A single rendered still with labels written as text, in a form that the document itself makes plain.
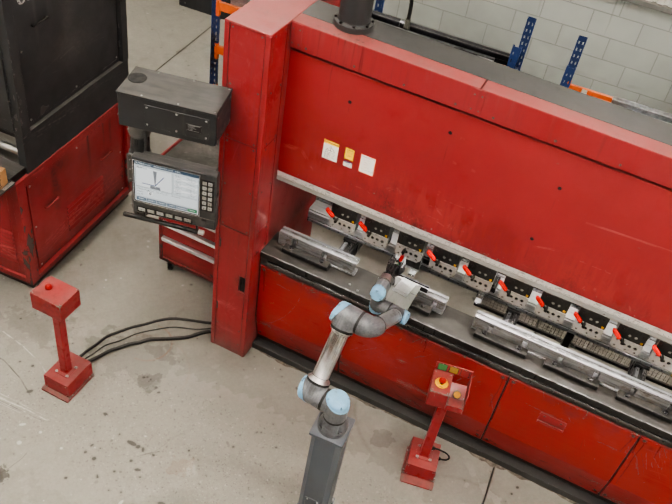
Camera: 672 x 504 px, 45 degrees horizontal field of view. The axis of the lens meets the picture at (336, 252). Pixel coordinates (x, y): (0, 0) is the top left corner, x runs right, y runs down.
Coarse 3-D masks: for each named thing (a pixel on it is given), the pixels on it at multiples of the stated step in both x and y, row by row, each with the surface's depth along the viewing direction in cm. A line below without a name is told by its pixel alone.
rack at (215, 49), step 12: (216, 0) 572; (384, 0) 575; (216, 12) 578; (228, 12) 574; (216, 24) 584; (216, 36) 591; (528, 36) 551; (216, 48) 597; (516, 48) 508; (216, 60) 604; (516, 60) 513; (216, 72) 611; (216, 84) 618
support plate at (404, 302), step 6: (396, 282) 445; (390, 288) 441; (414, 288) 444; (390, 294) 438; (396, 294) 438; (408, 294) 440; (414, 294) 440; (390, 300) 434; (396, 300) 435; (402, 300) 436; (408, 300) 436; (402, 306) 432; (408, 306) 433
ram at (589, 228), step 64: (320, 64) 386; (320, 128) 409; (384, 128) 392; (448, 128) 376; (384, 192) 415; (448, 192) 397; (512, 192) 380; (576, 192) 365; (640, 192) 351; (512, 256) 402; (576, 256) 385; (640, 256) 370; (640, 320) 391
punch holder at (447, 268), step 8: (440, 248) 420; (440, 256) 423; (448, 256) 420; (456, 256) 418; (432, 264) 428; (440, 264) 426; (448, 264) 424; (456, 264) 421; (440, 272) 429; (448, 272) 426
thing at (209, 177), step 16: (144, 160) 399; (160, 160) 399; (176, 160) 406; (208, 176) 397; (208, 192) 404; (144, 208) 420; (160, 208) 418; (208, 208) 410; (192, 224) 420; (208, 224) 418
